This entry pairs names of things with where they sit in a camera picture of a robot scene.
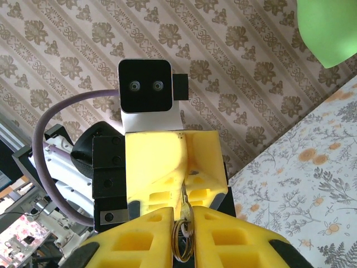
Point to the black monitor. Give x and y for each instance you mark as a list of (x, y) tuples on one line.
[(22, 164)]

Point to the floral print tablecloth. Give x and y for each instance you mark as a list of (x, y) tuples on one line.
[(301, 178)]

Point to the background table with floral cloth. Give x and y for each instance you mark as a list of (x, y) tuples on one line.
[(16, 240)]

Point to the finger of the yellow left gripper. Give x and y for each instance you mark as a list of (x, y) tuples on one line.
[(206, 167), (150, 167)]

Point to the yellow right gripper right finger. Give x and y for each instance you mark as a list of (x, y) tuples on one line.
[(237, 245)]

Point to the green rounded object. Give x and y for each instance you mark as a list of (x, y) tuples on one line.
[(326, 30)]

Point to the black and white camera box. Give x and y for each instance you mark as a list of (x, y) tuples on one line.
[(145, 86)]

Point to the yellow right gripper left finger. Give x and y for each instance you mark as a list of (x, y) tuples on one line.
[(139, 245)]

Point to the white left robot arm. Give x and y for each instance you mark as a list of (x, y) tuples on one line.
[(64, 184)]

